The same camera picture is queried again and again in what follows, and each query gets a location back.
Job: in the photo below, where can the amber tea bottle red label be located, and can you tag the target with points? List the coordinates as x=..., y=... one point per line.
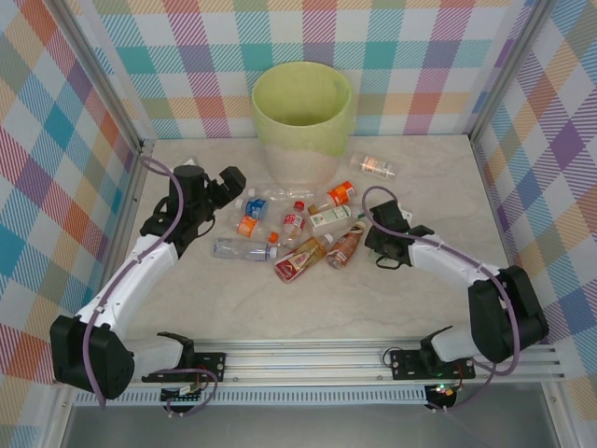
x=298, y=261

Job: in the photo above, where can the brown drink bottle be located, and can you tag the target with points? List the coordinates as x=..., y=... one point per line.
x=345, y=247

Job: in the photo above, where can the small circuit board with LEDs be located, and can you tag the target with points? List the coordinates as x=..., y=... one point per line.
x=443, y=391

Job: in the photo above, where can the clear bottle orange white label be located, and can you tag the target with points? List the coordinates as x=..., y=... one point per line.
x=373, y=164

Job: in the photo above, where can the clear water bottle blue cap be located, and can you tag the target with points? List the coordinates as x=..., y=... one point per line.
x=238, y=248

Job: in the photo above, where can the small bottle orange label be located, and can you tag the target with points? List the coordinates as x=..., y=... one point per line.
x=248, y=225

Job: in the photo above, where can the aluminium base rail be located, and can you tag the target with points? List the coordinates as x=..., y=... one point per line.
x=303, y=359

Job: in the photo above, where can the aluminium frame post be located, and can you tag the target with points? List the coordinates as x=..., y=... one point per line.
x=107, y=70
x=509, y=70

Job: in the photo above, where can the green and white label bottle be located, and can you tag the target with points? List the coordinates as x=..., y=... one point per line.
x=329, y=218

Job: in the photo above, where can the grey metal panel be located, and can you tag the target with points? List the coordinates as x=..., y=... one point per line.
x=303, y=429

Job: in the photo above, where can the beige bin with green liner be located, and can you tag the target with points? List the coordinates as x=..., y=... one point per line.
x=301, y=154

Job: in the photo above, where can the orange bottle white cap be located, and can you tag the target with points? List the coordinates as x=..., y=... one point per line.
x=342, y=191

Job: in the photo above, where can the red cap bottle red label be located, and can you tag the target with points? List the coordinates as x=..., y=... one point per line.
x=294, y=224

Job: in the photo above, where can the crushed clear bottle white cap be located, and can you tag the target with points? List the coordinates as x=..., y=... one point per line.
x=284, y=192

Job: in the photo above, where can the aluminium side rail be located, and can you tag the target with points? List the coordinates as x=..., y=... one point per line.
x=135, y=186

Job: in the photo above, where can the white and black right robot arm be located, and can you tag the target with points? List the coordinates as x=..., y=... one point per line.
x=448, y=261

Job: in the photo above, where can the clear bottle blue label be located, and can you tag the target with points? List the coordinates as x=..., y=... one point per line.
x=256, y=207

